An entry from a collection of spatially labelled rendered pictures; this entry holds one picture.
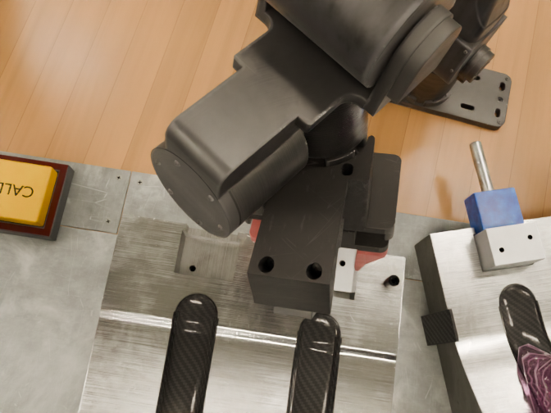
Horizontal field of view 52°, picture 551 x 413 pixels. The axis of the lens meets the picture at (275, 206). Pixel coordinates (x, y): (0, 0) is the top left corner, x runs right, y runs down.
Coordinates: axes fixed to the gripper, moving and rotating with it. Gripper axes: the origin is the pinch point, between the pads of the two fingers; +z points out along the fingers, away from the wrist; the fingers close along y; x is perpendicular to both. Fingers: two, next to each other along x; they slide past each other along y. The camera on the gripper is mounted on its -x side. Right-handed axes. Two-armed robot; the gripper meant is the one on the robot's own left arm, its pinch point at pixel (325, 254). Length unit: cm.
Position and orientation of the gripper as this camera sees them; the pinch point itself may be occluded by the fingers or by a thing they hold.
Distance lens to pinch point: 45.9
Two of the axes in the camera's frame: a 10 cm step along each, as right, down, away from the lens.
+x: 2.1, -7.9, 5.8
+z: 0.9, 6.0, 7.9
